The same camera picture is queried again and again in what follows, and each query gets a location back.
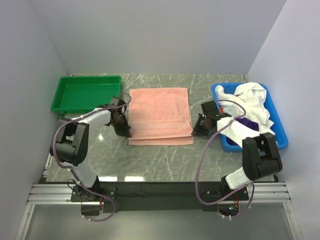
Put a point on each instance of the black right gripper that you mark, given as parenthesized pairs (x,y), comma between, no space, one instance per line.
(197,131)

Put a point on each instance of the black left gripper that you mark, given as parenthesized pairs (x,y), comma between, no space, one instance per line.
(124,131)

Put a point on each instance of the pink towel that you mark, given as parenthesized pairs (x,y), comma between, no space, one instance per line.
(160,117)

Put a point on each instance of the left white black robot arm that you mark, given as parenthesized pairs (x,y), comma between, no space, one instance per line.
(71,140)

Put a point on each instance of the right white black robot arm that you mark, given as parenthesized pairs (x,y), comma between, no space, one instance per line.
(260,154)

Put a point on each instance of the green plastic tray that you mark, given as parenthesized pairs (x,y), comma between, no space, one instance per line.
(81,94)

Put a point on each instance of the purple towel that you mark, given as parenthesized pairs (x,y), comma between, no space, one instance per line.
(249,123)

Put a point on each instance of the white crumpled towel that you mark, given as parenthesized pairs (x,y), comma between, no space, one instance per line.
(246,102)

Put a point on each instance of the blue plastic bin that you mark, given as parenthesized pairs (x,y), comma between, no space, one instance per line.
(280,134)

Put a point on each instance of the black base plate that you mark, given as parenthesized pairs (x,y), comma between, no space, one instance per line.
(162,196)

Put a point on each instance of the aluminium frame rail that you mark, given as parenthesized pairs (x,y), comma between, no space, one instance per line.
(55,194)

